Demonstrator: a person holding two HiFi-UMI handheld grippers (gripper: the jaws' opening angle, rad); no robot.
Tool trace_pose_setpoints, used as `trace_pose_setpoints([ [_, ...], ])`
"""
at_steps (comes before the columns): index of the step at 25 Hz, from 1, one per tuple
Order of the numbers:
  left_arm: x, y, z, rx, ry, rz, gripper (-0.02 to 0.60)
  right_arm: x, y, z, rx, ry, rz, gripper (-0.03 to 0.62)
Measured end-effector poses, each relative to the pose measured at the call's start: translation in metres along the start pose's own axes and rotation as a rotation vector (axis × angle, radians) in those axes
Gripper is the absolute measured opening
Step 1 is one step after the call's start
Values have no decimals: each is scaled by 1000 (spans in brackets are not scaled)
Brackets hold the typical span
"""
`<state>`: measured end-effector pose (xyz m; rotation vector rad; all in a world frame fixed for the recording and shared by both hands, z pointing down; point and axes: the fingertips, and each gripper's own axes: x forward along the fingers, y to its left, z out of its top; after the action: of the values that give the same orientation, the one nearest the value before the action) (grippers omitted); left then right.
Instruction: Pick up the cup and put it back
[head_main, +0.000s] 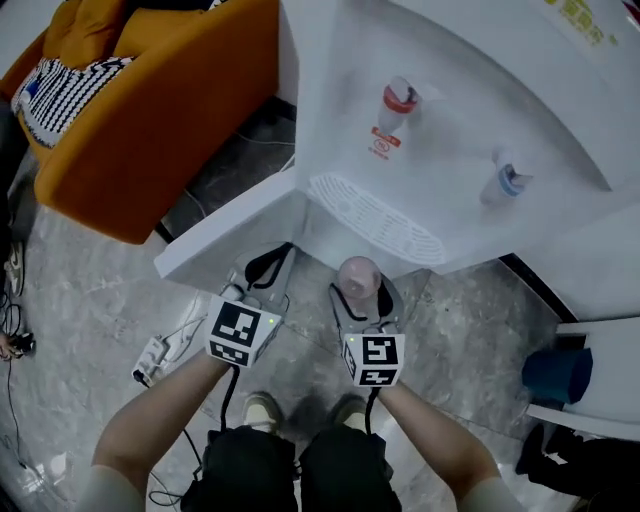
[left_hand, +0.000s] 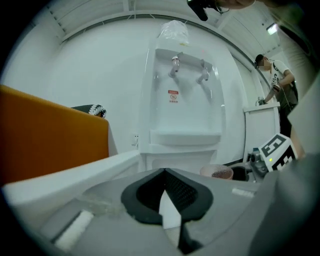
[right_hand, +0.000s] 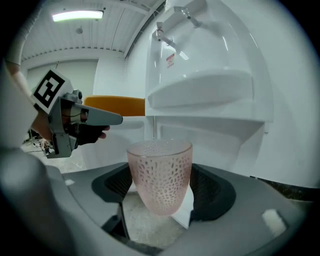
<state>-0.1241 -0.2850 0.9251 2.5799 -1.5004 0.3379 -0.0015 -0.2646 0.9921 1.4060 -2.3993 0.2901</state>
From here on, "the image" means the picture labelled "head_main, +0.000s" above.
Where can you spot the white water dispenser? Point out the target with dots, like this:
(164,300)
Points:
(450,55)

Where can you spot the white shelf unit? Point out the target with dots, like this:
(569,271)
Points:
(610,370)

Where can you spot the orange pillow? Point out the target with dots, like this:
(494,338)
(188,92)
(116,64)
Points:
(85,30)

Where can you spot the person's right white sleeve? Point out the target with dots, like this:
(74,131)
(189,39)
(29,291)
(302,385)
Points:
(490,497)

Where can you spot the red water tap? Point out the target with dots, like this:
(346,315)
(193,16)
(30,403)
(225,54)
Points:
(397,102)

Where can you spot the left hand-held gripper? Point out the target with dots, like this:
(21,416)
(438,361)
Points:
(260,306)

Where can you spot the blue water tap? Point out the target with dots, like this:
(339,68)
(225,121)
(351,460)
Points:
(505,182)

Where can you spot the orange sofa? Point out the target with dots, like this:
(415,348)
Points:
(165,125)

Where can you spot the pink translucent cup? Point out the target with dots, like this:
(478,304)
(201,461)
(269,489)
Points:
(357,277)

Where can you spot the black bag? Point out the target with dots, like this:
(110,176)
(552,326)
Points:
(590,465)

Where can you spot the white drip tray grille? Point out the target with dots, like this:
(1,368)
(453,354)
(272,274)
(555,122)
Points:
(375,220)

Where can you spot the person's shoe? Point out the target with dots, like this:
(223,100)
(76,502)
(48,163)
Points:
(261,410)
(16,265)
(350,412)

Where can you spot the person's white sleeve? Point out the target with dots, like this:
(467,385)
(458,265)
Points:
(107,492)
(490,497)

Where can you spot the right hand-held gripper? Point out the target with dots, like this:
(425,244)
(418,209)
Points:
(375,360)

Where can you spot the person's left white sleeve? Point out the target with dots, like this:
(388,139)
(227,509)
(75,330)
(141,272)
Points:
(107,492)

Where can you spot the person's right forearm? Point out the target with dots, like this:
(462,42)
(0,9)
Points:
(435,435)

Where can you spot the person's left shoe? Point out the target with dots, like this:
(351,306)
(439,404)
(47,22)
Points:
(261,410)

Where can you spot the person's left forearm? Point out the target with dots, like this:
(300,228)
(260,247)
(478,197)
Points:
(160,415)

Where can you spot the black white patterned cushion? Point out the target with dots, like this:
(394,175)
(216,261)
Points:
(60,95)

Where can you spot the person's black trousers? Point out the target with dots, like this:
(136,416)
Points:
(250,475)

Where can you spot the blue bin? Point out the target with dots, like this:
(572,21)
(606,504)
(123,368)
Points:
(557,375)

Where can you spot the person's right shoe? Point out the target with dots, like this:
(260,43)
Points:
(350,412)

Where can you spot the white power strip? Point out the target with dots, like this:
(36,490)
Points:
(150,357)

